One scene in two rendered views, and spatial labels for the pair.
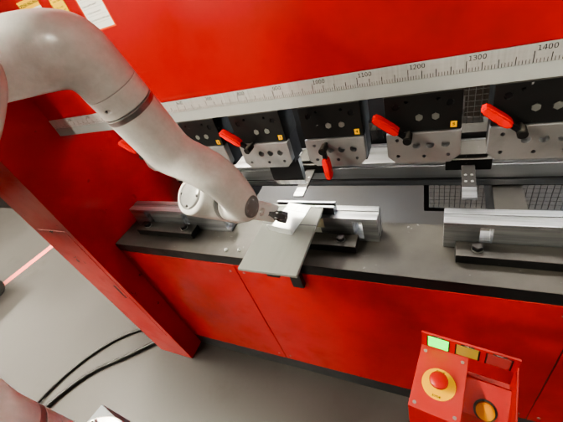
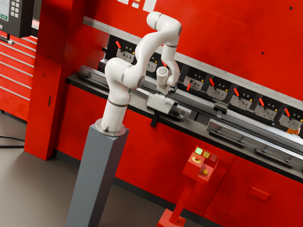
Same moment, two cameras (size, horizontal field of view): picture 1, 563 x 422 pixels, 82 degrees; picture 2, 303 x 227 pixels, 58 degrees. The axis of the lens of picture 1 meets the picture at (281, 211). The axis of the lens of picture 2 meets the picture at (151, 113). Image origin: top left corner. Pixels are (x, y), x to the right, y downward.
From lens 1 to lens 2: 1.49 m
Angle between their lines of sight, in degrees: 25
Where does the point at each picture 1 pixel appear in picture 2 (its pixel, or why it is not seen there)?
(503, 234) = (224, 130)
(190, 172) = (172, 65)
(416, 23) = (229, 63)
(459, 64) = (233, 76)
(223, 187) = (176, 73)
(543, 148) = (241, 105)
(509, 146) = (235, 102)
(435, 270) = (202, 133)
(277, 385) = not seen: hidden behind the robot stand
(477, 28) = (240, 71)
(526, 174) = (233, 122)
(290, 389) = not seen: hidden behind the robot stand
